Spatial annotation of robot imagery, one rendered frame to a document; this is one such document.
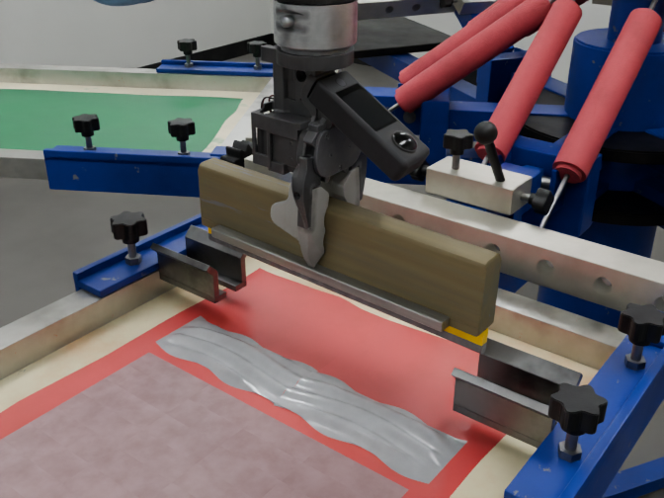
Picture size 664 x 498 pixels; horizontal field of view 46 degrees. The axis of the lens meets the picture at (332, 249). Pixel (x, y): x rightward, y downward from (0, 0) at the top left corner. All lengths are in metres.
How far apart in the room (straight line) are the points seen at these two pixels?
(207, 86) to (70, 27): 3.42
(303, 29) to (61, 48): 4.53
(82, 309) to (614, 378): 0.57
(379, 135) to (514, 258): 0.32
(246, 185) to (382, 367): 0.24
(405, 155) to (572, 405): 0.25
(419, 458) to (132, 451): 0.26
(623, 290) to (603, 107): 0.36
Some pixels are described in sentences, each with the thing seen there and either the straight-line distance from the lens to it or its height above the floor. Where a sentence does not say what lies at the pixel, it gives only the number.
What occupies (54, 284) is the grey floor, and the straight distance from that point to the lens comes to 3.09.
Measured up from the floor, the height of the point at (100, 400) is 0.96.
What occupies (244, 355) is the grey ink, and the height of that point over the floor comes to 0.96.
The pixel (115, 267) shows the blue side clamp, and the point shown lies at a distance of 0.98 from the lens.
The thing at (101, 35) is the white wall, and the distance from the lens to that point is 5.35.
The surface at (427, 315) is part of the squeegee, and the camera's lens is 0.72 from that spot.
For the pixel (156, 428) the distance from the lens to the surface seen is 0.79.
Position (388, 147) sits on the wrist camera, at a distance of 0.69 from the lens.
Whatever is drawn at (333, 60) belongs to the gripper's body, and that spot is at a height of 1.29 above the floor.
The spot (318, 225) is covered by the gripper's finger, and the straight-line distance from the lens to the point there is 0.76.
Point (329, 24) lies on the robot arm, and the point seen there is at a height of 1.32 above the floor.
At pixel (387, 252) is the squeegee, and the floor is 1.12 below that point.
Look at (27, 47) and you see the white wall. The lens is 5.06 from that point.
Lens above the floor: 1.46
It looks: 27 degrees down
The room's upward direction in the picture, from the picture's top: straight up
